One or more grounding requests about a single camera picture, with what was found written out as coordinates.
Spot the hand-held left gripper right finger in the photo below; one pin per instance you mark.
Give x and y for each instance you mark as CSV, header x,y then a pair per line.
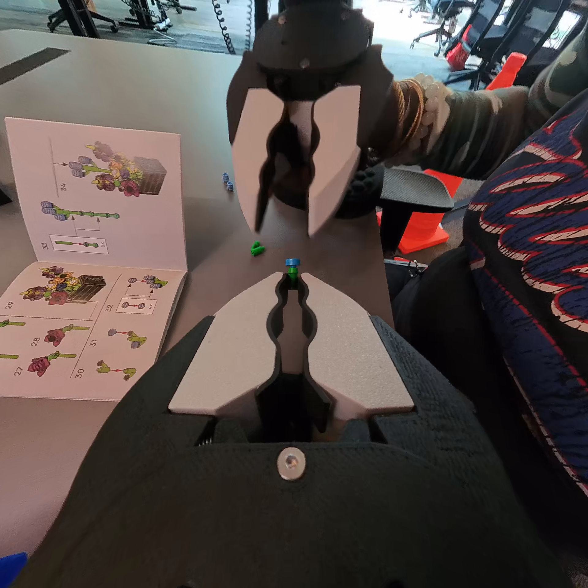
x,y
358,358

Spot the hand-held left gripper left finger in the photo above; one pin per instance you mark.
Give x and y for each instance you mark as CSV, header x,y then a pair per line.
x,y
230,363

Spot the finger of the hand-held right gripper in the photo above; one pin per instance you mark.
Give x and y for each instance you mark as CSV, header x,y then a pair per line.
x,y
340,147
253,147

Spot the tiny pale blue lego stud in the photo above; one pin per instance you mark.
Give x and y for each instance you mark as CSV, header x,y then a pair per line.
x,y
228,181
292,264

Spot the green lego leaf piece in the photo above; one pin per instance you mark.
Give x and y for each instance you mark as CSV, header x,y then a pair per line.
x,y
257,246

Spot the short green lego stalk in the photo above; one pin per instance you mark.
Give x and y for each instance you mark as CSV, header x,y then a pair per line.
x,y
291,277

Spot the large blue plastic bin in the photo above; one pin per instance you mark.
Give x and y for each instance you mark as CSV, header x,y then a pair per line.
x,y
11,571

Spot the person's right forearm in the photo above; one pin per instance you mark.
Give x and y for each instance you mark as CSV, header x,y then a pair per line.
x,y
505,119

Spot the lego instruction booklet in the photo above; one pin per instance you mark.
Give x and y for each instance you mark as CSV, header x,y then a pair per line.
x,y
101,248

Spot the person's right hand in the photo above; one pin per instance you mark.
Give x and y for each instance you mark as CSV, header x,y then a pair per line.
x,y
388,119

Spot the black rounded pad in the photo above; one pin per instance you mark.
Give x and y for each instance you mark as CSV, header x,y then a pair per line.
x,y
413,186

